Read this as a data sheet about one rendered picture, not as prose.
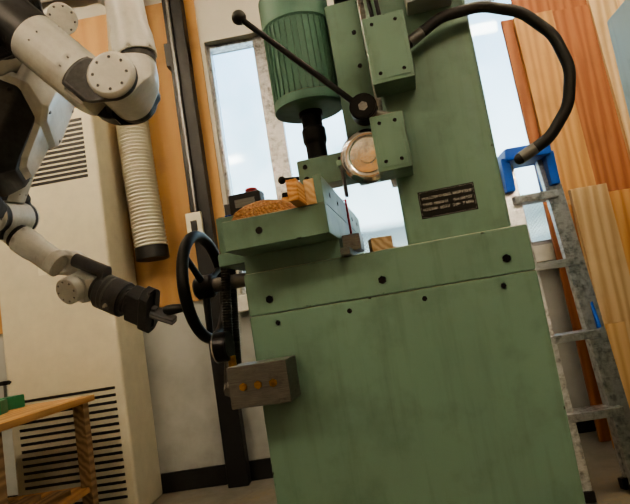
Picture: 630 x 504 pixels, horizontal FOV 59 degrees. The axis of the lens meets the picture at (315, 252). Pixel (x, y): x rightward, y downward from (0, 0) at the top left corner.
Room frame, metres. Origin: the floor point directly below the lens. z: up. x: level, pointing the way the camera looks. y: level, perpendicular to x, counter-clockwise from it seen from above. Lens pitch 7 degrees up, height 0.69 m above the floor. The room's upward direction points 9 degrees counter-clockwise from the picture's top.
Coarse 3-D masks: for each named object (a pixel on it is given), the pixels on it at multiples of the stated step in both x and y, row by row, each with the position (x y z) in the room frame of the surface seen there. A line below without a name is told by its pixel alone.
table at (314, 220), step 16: (304, 208) 1.04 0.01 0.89; (320, 208) 1.04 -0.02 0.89; (224, 224) 1.07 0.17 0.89; (240, 224) 1.07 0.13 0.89; (256, 224) 1.06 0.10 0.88; (272, 224) 1.06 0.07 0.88; (288, 224) 1.05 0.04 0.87; (304, 224) 1.04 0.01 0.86; (320, 224) 1.04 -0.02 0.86; (336, 224) 1.14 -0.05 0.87; (224, 240) 1.07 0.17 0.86; (240, 240) 1.07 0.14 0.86; (256, 240) 1.06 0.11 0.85; (272, 240) 1.06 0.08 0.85; (288, 240) 1.05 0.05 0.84; (304, 240) 1.09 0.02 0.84; (320, 240) 1.12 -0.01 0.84; (224, 256) 1.29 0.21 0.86; (240, 256) 1.29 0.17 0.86
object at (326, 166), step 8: (304, 160) 1.32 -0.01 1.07; (312, 160) 1.32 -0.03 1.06; (320, 160) 1.31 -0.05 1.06; (328, 160) 1.31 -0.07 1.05; (336, 160) 1.31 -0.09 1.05; (304, 168) 1.32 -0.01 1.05; (312, 168) 1.32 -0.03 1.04; (320, 168) 1.31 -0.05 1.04; (328, 168) 1.31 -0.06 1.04; (336, 168) 1.31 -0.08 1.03; (304, 176) 1.32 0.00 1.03; (312, 176) 1.32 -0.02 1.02; (328, 176) 1.31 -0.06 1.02; (336, 176) 1.31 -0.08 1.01; (336, 184) 1.34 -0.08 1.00; (352, 184) 1.37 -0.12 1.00
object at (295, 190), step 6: (288, 180) 0.98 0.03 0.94; (294, 180) 0.98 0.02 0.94; (288, 186) 0.98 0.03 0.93; (294, 186) 0.98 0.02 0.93; (300, 186) 1.01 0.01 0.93; (288, 192) 0.98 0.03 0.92; (294, 192) 0.98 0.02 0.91; (300, 192) 1.00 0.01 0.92; (288, 198) 0.98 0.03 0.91; (294, 198) 0.98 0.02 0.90; (300, 198) 0.99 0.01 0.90; (294, 204) 1.02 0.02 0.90; (300, 204) 1.03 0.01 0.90; (306, 204) 1.04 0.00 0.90
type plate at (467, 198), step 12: (420, 192) 1.20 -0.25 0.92; (432, 192) 1.19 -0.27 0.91; (444, 192) 1.19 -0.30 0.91; (456, 192) 1.18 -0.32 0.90; (468, 192) 1.18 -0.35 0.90; (420, 204) 1.20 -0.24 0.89; (432, 204) 1.19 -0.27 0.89; (444, 204) 1.19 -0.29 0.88; (456, 204) 1.19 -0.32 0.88; (468, 204) 1.18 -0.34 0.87; (432, 216) 1.20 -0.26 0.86
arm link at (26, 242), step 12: (12, 204) 1.34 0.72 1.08; (24, 204) 1.39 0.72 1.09; (12, 216) 1.33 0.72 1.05; (24, 216) 1.37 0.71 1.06; (12, 228) 1.35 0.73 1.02; (24, 228) 1.36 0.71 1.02; (12, 240) 1.34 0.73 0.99; (24, 240) 1.34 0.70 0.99; (36, 240) 1.35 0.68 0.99; (24, 252) 1.35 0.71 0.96; (36, 252) 1.34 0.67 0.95; (48, 252) 1.35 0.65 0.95; (36, 264) 1.36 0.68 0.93
